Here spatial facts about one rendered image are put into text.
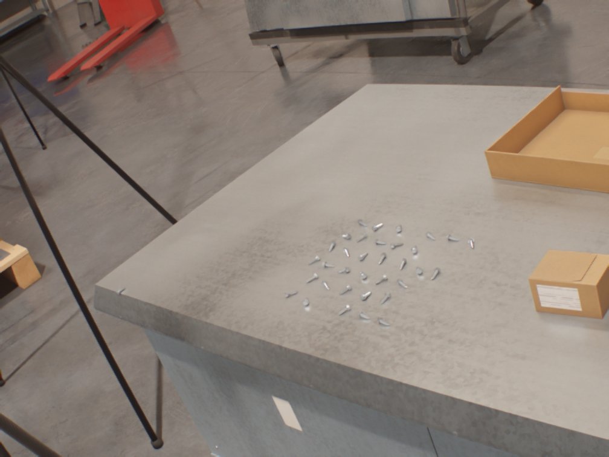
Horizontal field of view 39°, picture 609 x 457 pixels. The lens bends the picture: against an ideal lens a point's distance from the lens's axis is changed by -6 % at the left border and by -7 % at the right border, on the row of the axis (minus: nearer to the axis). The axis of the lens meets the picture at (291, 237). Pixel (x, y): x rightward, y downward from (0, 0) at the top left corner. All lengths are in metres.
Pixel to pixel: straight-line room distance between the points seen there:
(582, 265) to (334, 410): 0.55
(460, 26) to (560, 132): 2.45
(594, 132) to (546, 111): 0.13
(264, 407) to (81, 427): 1.10
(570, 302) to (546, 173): 0.42
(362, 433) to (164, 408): 1.18
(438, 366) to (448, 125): 0.86
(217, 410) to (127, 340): 1.15
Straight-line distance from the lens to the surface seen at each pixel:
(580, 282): 1.29
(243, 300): 1.67
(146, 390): 2.83
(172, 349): 2.00
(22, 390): 3.22
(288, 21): 4.98
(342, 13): 4.66
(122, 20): 8.50
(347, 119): 2.28
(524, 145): 1.85
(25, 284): 3.97
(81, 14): 10.24
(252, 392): 1.82
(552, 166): 1.66
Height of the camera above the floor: 1.44
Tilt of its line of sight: 26 degrees down
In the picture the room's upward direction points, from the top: 23 degrees counter-clockwise
